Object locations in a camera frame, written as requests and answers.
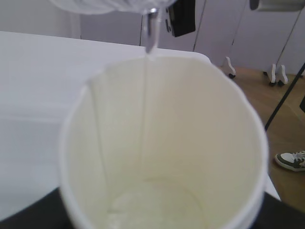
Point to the white paper cup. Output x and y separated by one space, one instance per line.
167 143

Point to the black tripod leg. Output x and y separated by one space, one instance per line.
290 88

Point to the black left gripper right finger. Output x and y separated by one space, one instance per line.
275 214

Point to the white and olive sneaker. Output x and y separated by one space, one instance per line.
291 161

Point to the white partition foot pair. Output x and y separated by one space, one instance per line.
277 75

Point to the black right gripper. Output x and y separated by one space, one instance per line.
181 18

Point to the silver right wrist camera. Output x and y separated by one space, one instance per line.
277 5

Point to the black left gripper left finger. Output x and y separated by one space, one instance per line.
47 213

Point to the clear plastic water bottle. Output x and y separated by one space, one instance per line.
150 9

